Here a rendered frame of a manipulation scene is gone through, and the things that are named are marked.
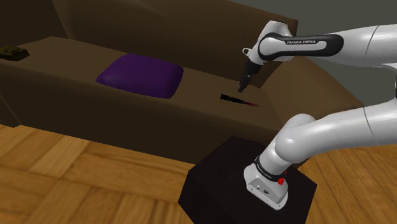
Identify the black and red pen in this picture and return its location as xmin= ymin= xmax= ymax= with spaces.
xmin=219 ymin=94 xmax=261 ymax=108

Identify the purple cushion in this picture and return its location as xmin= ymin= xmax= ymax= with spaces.
xmin=95 ymin=53 xmax=185 ymax=99

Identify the black robot stand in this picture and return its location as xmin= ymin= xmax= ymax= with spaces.
xmin=178 ymin=135 xmax=317 ymax=224

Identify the brown sofa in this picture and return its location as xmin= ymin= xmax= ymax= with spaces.
xmin=0 ymin=0 xmax=365 ymax=165

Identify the dark green toy tank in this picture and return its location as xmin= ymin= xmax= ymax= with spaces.
xmin=0 ymin=45 xmax=31 ymax=62

